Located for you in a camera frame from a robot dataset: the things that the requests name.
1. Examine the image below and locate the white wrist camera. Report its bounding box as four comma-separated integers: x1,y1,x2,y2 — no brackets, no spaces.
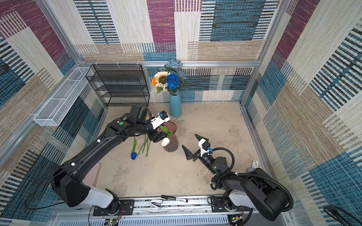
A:
198,138,213,157
150,111,171,130

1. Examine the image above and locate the light blue ceramic vase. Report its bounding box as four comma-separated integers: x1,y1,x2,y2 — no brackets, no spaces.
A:
169,91,182,118

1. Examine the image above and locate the dark red glass vase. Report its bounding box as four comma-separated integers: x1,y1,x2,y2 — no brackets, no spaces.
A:
163,121,179,152

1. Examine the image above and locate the dusty blue rose bouquet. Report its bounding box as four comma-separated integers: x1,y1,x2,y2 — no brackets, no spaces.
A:
158,59,187,85

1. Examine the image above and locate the pink tray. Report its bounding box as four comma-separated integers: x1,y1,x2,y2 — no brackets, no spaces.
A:
82,163,101,187

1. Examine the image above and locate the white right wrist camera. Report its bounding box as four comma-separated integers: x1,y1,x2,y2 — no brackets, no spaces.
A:
198,138,213,157

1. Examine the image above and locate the black wire mesh shelf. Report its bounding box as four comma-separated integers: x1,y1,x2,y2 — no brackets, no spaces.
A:
85,64,150,107

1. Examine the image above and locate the small white tag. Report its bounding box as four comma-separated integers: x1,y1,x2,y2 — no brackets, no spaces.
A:
252,160,259,169

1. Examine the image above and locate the dark blue tulip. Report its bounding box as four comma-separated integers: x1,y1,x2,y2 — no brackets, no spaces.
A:
131,137,137,160

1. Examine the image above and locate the black marker pen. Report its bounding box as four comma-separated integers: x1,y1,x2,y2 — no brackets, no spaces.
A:
161,195,188,203

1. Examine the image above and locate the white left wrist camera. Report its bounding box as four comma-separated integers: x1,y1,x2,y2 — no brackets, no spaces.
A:
150,111,171,130

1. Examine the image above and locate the orange marigold flower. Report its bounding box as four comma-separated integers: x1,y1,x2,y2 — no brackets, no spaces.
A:
152,78,157,87

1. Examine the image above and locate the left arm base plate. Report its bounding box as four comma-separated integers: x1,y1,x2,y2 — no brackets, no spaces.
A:
92,199,135,217

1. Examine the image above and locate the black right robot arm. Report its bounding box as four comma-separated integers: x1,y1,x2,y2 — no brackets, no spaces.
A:
182,135,294,221

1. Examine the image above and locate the white tulip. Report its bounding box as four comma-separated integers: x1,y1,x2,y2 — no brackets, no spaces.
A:
159,126,173,147

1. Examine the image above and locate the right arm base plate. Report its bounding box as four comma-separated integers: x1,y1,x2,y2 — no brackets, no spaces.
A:
207,195,251,212

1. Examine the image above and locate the white wire mesh basket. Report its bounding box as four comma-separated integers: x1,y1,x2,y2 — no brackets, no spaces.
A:
34,67,90,127

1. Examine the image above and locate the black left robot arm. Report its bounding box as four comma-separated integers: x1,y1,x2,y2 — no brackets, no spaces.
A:
48,105,170,209

